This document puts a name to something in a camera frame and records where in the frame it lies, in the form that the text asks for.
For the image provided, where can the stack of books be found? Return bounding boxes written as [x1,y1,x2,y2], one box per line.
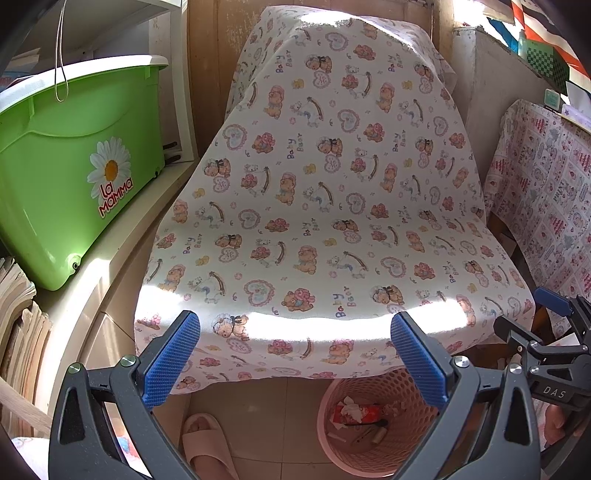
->
[0,256,52,437]

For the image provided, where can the pink slipper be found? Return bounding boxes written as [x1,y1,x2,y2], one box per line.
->
[180,413,237,480]

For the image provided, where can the red white snack wrapper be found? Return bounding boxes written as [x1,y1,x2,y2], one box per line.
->
[332,402,385,425]

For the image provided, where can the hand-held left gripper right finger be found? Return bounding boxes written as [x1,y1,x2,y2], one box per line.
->
[390,311,541,480]

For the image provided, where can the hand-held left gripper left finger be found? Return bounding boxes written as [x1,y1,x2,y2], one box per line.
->
[48,310,201,480]

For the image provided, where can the cream cabinet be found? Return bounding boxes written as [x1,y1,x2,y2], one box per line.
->
[34,159,197,418]

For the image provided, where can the person's right hand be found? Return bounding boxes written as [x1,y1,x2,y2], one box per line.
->
[545,406,578,447]

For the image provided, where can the pink patterned white clothing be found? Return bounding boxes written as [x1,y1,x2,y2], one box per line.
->
[9,434,54,480]

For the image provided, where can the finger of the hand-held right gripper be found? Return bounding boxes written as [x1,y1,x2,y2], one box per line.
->
[534,286,591,344]
[493,318,561,358]

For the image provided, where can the bear print cloth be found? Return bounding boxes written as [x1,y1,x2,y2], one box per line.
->
[134,4,536,398]

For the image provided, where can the colourful striped cloth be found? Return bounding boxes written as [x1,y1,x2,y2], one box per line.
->
[510,0,583,65]

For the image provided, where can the green checkered box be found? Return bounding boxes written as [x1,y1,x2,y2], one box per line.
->
[524,39,572,83]

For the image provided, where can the white hanging string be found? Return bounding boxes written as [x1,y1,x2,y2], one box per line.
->
[54,0,71,103]

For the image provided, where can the pink patchwork print cloth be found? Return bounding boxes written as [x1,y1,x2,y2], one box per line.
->
[485,99,591,333]

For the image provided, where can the pink plastic mesh basket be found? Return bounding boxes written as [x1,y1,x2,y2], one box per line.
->
[321,367,445,477]

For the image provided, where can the green plastic storage box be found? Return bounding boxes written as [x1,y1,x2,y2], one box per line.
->
[0,54,169,291]

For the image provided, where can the white tissue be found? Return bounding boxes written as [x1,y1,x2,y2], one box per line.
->
[339,396,371,423]

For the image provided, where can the black plastic spoon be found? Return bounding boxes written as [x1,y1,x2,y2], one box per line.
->
[351,416,389,433]

